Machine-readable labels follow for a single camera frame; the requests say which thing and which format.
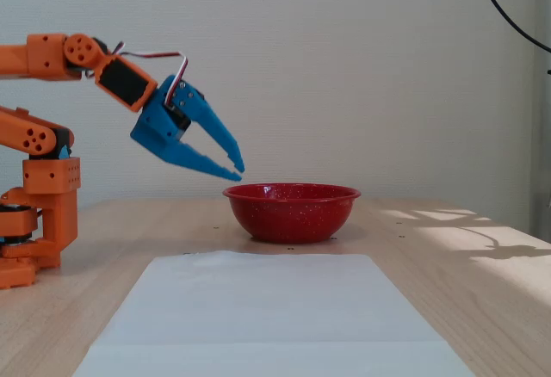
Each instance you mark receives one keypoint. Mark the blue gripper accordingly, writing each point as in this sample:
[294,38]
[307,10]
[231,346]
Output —
[156,128]

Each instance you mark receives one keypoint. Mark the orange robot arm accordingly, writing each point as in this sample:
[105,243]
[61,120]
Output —
[43,56]

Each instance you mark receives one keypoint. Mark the red speckled bowl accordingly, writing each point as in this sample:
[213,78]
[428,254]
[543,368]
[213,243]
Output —
[290,215]

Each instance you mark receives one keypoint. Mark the white paper sheet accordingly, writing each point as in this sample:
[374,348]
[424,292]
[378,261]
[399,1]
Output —
[267,334]

